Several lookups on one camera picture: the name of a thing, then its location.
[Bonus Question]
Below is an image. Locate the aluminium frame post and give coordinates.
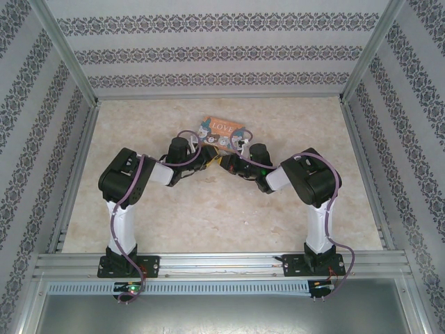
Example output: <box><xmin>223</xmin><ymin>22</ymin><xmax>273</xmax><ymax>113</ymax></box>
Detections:
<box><xmin>29</xmin><ymin>0</ymin><xmax>101</xmax><ymax>106</ymax></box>
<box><xmin>339</xmin><ymin>0</ymin><xmax>407</xmax><ymax>102</ymax></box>

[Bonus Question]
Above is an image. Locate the purple cable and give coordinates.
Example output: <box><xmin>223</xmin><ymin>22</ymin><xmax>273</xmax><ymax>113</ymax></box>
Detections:
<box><xmin>230</xmin><ymin>126</ymin><xmax>357</xmax><ymax>301</ymax></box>
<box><xmin>108</xmin><ymin>129</ymin><xmax>210</xmax><ymax>304</ymax></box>

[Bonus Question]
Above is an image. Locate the aluminium mounting rail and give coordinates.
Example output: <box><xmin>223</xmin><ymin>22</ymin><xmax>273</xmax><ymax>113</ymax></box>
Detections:
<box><xmin>32</xmin><ymin>253</ymin><xmax>412</xmax><ymax>280</ymax></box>

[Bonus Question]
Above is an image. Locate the slotted grey cable duct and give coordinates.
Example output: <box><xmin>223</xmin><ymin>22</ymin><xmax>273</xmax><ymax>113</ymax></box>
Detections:
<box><xmin>46</xmin><ymin>280</ymin><xmax>337</xmax><ymax>296</ymax></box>

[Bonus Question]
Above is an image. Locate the orange LOVE tin box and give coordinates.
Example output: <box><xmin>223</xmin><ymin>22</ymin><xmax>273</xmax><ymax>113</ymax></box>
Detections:
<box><xmin>196</xmin><ymin>115</ymin><xmax>246</xmax><ymax>152</ymax></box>

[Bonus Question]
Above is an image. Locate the circuit board with green light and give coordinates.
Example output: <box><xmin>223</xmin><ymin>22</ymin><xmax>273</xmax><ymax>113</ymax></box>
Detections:
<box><xmin>113</xmin><ymin>282</ymin><xmax>144</xmax><ymax>294</ymax></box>

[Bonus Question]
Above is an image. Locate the circuit board with orange light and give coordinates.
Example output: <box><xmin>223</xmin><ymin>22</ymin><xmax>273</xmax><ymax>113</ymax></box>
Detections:
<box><xmin>310</xmin><ymin>279</ymin><xmax>335</xmax><ymax>291</ymax></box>

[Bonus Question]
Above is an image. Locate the grey metal tray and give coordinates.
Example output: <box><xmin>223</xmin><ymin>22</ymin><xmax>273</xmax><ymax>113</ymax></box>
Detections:
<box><xmin>33</xmin><ymin>278</ymin><xmax>429</xmax><ymax>334</ymax></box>

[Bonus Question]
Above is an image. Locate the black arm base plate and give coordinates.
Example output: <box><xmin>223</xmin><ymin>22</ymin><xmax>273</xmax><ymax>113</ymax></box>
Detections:
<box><xmin>97</xmin><ymin>255</ymin><xmax>162</xmax><ymax>280</ymax></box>
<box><xmin>282</xmin><ymin>253</ymin><xmax>349</xmax><ymax>278</ymax></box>

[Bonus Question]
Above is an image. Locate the aluminium side rail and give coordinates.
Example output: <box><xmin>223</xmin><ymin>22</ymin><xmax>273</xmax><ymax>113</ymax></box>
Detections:
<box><xmin>47</xmin><ymin>100</ymin><xmax>102</xmax><ymax>254</ymax></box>
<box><xmin>339</xmin><ymin>98</ymin><xmax>396</xmax><ymax>251</ymax></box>

